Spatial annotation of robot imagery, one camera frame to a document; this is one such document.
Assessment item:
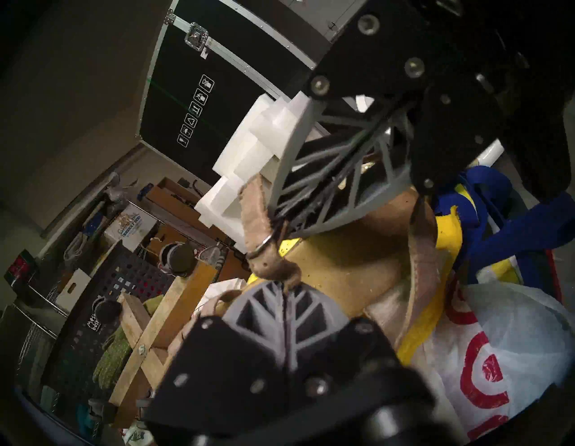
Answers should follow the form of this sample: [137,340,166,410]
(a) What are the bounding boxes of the gray left gripper right finger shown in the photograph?
[287,287,433,428]

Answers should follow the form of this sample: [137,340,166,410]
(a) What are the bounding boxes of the gray left gripper left finger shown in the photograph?
[143,281,288,428]

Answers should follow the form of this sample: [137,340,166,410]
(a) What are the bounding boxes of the finger of the gray right gripper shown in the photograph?
[269,0,451,223]
[285,71,504,241]

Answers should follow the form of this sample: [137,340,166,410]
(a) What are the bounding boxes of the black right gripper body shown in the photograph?
[404,0,575,201]

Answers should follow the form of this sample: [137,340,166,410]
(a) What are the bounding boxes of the white plastic chair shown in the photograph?
[354,94,504,169]

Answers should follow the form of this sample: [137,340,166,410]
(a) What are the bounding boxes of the wooden cross caster dolly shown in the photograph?
[92,243,219,428]

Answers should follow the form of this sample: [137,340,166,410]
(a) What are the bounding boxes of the brown wooden chest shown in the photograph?
[217,249,253,282]

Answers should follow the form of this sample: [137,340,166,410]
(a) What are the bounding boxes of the green knit glove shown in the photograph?
[92,294,165,390]

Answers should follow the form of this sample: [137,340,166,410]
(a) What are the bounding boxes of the gray striped cloth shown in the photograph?
[197,244,228,271]

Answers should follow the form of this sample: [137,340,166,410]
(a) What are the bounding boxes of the black perforated plastic basket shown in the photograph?
[40,241,177,424]

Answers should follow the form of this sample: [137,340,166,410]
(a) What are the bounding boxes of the brown cardboard box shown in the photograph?
[145,223,190,260]

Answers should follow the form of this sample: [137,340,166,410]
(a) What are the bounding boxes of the white bag red circles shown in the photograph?
[404,270,575,443]

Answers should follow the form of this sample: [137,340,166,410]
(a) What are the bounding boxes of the white box orange label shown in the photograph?
[89,243,123,278]

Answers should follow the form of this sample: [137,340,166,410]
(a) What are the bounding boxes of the white foam packing block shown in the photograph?
[194,92,329,255]

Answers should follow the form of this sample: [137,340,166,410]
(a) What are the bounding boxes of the small Gildan cardboard box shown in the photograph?
[103,202,159,253]

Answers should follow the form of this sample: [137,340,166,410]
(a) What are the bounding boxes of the brown wooden board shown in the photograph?
[145,176,230,244]

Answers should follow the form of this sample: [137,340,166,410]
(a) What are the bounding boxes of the black flight case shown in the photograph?
[135,0,370,187]

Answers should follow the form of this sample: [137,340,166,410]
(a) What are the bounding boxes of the long white tube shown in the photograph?
[40,172,123,240]

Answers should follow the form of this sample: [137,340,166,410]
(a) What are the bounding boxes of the red snowman box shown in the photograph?
[4,249,37,287]

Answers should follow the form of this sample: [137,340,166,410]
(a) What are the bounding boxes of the blue strap bag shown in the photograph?
[433,165,575,294]

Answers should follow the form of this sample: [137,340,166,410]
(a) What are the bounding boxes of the white box with handle hole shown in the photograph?
[55,268,93,314]

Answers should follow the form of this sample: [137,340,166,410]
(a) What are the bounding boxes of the chrome wire shelving unit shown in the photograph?
[0,193,199,384]

